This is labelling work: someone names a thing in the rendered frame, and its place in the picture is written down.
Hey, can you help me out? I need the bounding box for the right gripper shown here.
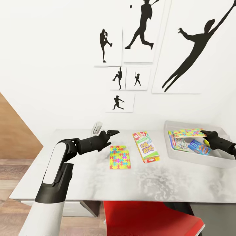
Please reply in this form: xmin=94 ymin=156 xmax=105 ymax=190
xmin=201 ymin=130 xmax=228 ymax=150

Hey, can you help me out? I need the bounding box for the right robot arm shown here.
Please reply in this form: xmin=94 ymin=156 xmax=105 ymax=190
xmin=201 ymin=130 xmax=236 ymax=157

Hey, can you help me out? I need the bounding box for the jigsaw puzzle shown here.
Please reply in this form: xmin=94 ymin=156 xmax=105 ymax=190
xmin=109 ymin=146 xmax=131 ymax=170
xmin=174 ymin=128 xmax=207 ymax=138

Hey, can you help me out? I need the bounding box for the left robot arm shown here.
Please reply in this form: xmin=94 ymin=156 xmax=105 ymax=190
xmin=18 ymin=122 xmax=119 ymax=236

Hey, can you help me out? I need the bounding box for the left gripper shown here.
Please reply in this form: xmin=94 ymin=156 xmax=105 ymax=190
xmin=88 ymin=130 xmax=119 ymax=152

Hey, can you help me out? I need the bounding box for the board game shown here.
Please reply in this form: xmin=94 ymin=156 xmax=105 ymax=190
xmin=168 ymin=131 xmax=189 ymax=152
xmin=132 ymin=131 xmax=160 ymax=164
xmin=188 ymin=139 xmax=211 ymax=155

